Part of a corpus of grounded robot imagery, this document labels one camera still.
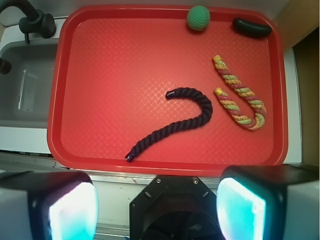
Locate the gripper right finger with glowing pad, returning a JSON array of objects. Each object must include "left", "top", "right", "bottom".
[{"left": 216, "top": 165, "right": 320, "bottom": 240}]

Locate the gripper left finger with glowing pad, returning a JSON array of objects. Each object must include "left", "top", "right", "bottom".
[{"left": 0, "top": 171, "right": 99, "bottom": 240}]

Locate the grey toy sink basin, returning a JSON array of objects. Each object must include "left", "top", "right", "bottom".
[{"left": 0, "top": 38, "right": 58, "bottom": 129}]

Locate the red plastic tray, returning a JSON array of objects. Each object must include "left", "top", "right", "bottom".
[{"left": 47, "top": 5, "right": 288, "bottom": 177}]

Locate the black sausage-shaped toy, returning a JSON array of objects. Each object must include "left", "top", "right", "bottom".
[{"left": 232, "top": 17, "right": 272, "bottom": 38}]

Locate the black sink faucet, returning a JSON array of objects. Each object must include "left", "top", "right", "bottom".
[{"left": 0, "top": 0, "right": 57, "bottom": 44}]

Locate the green textured ball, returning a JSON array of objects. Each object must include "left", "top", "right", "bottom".
[{"left": 186, "top": 5, "right": 211, "bottom": 32}]

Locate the multicolour twisted rope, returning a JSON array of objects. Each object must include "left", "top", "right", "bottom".
[{"left": 212, "top": 55, "right": 267, "bottom": 131}]

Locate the dark blue twisted rope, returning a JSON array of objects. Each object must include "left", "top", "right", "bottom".
[{"left": 124, "top": 87, "right": 214, "bottom": 162}]

